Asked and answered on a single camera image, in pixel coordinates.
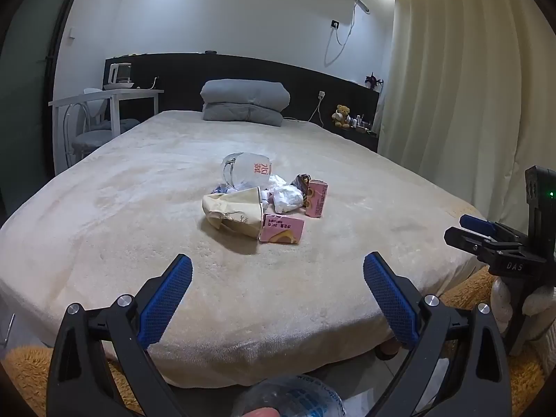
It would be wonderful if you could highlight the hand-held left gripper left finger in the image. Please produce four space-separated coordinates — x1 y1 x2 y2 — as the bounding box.
46 254 194 417

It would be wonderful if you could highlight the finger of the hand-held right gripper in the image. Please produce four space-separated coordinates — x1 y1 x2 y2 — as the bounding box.
444 227 500 260
459 215 522 242

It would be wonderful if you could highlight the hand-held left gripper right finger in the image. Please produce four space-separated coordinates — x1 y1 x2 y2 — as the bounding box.
363 252 513 417

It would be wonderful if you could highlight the beige paper bag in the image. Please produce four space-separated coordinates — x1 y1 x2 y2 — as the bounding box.
202 186 267 239

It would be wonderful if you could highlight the pink drink carton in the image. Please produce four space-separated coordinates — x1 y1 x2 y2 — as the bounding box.
305 179 328 218
259 214 305 245

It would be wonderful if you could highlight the bin with clear plastic liner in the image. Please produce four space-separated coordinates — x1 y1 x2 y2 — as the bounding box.
231 375 347 417

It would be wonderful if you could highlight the large white plastic bag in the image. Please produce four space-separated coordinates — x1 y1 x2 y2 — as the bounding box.
271 185 305 214

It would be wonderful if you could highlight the clear plastic bottle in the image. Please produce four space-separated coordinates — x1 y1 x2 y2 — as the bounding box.
221 152 273 192

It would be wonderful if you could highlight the bed with beige blanket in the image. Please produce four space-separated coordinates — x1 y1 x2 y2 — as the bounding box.
0 110 487 389

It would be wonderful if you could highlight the cream curtain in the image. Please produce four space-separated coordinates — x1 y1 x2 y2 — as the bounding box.
376 0 556 244

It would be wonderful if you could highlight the cluster of small bottles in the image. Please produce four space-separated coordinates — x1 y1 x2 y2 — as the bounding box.
350 113 374 135

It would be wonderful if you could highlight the brown fluffy rug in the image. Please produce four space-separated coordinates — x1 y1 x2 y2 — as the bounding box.
0 265 556 417

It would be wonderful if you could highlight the brown teddy bear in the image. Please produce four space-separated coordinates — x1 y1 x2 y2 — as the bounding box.
331 104 352 130

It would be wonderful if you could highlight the grey quilted pillow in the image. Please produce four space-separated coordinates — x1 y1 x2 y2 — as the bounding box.
202 102 284 128

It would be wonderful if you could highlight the white desk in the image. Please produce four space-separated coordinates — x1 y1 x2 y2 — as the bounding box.
49 88 165 174

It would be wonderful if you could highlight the folded grey quilt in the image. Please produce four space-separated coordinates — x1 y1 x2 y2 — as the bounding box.
200 79 291 112

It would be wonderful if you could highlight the black headboard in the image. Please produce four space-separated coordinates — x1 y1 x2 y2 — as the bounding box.
103 52 381 153

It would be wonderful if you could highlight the white electric kettle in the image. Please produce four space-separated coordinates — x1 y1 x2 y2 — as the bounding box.
103 63 135 91

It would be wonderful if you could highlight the dark frosted glass door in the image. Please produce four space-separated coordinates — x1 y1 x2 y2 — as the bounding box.
0 0 94 209

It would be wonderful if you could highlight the white wire chair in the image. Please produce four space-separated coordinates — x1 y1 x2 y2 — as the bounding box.
63 98 140 168

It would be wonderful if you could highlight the white charger with cable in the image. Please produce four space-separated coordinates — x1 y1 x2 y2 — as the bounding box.
282 90 326 124

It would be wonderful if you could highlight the white power cable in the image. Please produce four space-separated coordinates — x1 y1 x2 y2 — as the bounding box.
324 22 358 68

